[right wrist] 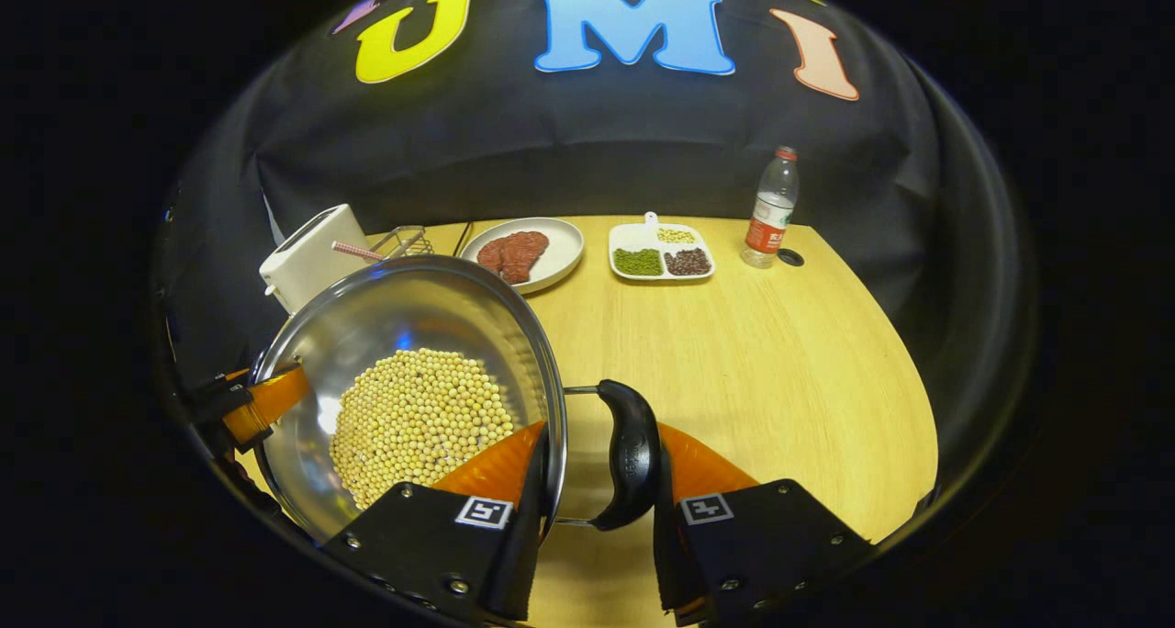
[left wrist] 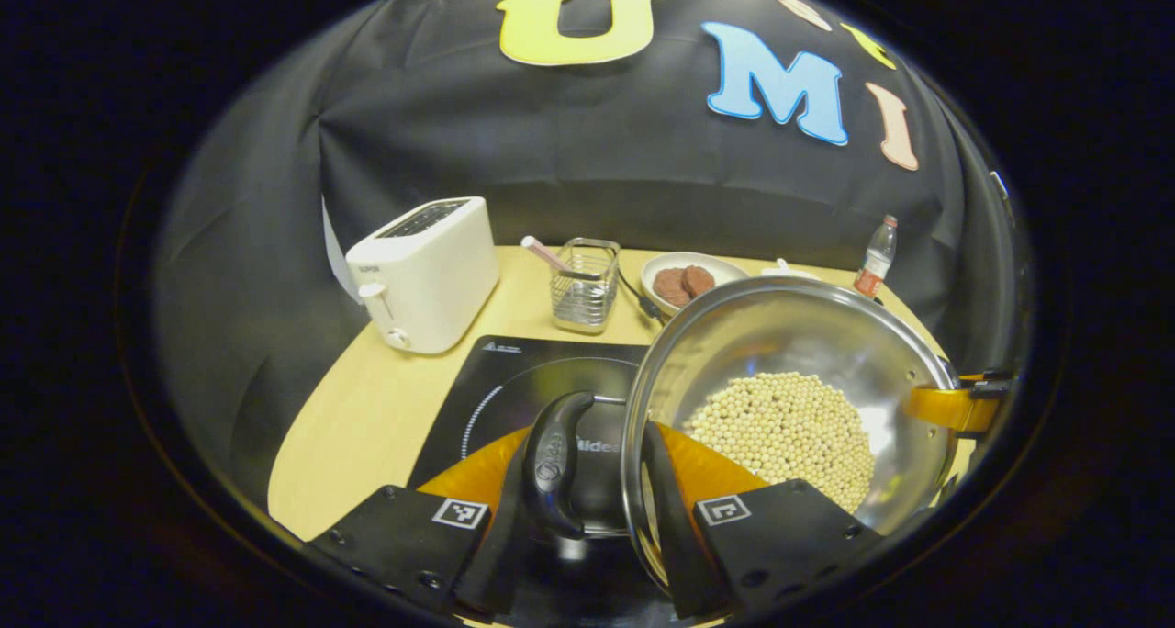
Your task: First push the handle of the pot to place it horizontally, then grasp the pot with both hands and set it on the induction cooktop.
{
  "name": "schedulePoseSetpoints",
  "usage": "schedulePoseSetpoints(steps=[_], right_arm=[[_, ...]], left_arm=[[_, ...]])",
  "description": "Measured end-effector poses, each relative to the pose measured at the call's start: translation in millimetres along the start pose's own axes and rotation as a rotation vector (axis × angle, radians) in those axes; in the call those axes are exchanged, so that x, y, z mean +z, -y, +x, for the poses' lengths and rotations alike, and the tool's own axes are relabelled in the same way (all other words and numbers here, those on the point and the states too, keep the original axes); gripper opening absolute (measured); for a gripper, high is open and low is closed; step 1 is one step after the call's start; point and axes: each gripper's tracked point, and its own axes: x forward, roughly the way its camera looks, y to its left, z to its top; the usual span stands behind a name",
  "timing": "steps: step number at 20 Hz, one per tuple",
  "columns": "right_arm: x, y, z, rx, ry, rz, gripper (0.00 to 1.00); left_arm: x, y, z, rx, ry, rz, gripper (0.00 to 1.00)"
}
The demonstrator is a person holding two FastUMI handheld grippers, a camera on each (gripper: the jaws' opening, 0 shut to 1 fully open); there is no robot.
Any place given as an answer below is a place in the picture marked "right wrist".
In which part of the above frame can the stainless steel pot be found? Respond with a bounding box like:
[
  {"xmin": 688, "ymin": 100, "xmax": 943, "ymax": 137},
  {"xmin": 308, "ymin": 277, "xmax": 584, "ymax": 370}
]
[{"xmin": 250, "ymin": 254, "xmax": 662, "ymax": 546}]

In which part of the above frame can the white toaster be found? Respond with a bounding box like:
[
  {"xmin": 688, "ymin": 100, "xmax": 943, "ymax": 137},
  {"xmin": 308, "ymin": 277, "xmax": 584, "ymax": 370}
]
[{"xmin": 259, "ymin": 204, "xmax": 371, "ymax": 315}]

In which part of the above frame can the round beige plate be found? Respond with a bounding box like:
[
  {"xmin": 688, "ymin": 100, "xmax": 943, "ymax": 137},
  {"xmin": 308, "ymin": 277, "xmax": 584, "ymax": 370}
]
[{"xmin": 460, "ymin": 218, "xmax": 585, "ymax": 296}]

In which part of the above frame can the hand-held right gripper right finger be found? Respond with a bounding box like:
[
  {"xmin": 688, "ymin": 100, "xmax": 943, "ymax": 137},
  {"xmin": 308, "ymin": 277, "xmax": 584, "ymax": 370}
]
[{"xmin": 652, "ymin": 422, "xmax": 875, "ymax": 628}]

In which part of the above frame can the green mung beans pile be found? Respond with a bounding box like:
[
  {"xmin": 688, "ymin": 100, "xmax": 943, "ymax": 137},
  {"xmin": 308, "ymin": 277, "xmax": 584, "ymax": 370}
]
[{"xmin": 613, "ymin": 248, "xmax": 664, "ymax": 277}]

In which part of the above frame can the pile of soybeans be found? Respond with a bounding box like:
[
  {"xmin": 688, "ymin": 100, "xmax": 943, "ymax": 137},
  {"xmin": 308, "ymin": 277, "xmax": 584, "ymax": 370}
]
[{"xmin": 330, "ymin": 348, "xmax": 517, "ymax": 511}]

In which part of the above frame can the raw red meat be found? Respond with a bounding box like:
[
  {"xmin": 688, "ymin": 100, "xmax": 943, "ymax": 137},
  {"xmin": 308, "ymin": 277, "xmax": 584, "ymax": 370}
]
[{"xmin": 476, "ymin": 231, "xmax": 550, "ymax": 285}]

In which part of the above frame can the white divided dish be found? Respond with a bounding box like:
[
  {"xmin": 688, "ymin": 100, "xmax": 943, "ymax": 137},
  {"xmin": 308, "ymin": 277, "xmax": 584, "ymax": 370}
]
[{"xmin": 609, "ymin": 211, "xmax": 716, "ymax": 283}]

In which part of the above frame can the clear plastic water bottle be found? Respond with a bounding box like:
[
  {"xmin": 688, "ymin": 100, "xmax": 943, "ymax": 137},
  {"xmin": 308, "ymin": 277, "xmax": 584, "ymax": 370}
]
[{"xmin": 740, "ymin": 146, "xmax": 800, "ymax": 270}]

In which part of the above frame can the wire mesh basket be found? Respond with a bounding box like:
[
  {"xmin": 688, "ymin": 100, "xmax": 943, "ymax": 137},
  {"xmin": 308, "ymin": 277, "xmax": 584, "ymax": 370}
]
[{"xmin": 367, "ymin": 225, "xmax": 435, "ymax": 260}]

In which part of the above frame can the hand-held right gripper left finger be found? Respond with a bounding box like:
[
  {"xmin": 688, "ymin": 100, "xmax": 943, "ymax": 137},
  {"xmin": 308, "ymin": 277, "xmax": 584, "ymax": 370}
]
[{"xmin": 321, "ymin": 420, "xmax": 554, "ymax": 625}]

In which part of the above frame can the black backdrop cloth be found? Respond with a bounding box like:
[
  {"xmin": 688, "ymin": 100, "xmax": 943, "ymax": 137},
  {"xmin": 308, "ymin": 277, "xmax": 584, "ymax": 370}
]
[{"xmin": 156, "ymin": 0, "xmax": 1038, "ymax": 482}]

